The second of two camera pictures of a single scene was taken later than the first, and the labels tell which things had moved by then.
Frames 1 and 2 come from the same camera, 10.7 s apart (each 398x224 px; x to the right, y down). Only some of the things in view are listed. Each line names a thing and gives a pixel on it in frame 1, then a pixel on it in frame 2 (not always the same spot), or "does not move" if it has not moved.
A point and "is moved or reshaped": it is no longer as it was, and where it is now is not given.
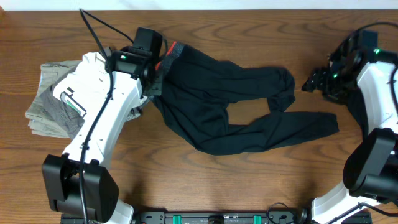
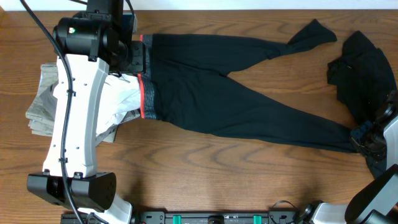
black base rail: (271, 217) does not move
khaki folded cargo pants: (51, 117) does not move
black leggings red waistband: (194, 96) is moved or reshaped
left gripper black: (156, 78) to (138, 56)
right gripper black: (316, 81) to (357, 140)
